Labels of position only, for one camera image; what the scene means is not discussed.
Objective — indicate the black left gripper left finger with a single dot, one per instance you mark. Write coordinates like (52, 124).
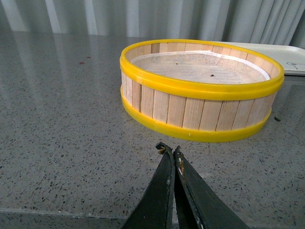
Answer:
(155, 209)

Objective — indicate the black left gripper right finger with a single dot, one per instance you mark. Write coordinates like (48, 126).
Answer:
(198, 207)

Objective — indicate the white rectangular tray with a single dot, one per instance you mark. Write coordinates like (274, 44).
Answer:
(291, 58)

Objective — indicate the wooden steamer with yellow rims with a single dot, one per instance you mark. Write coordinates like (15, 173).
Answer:
(194, 111)

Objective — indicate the white steamer liner cloth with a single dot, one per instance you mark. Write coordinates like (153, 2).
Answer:
(202, 67)

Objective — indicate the grey curtain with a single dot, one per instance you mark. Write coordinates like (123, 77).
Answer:
(279, 22)

